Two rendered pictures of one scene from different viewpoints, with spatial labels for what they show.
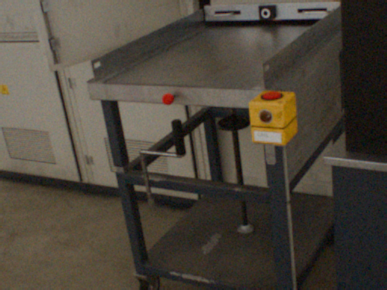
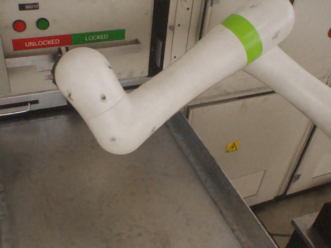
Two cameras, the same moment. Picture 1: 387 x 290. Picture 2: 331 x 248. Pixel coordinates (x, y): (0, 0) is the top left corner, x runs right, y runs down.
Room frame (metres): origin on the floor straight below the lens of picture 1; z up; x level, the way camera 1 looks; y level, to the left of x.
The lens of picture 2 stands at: (1.44, 0.34, 1.62)
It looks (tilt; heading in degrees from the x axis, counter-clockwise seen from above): 39 degrees down; 300
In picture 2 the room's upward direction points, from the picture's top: 7 degrees clockwise
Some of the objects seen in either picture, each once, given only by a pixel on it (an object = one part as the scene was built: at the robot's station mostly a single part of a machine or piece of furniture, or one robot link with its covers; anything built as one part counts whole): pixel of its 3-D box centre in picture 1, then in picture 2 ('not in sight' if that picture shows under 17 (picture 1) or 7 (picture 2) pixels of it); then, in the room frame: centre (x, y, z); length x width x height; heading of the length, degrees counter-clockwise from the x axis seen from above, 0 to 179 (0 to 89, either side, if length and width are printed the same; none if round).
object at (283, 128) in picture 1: (273, 117); not in sight; (1.21, -0.19, 0.85); 0.08 x 0.08 x 0.10; 57
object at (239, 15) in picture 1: (270, 10); (74, 91); (2.19, -0.37, 0.89); 0.54 x 0.05 x 0.06; 57
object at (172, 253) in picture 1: (237, 159); not in sight; (1.86, -0.16, 0.46); 0.64 x 0.58 x 0.66; 147
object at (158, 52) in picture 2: not in sight; (153, 32); (2.11, -0.68, 1.02); 0.30 x 0.08 x 0.09; 147
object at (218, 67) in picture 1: (226, 60); (110, 200); (1.86, -0.16, 0.82); 0.68 x 0.62 x 0.06; 147
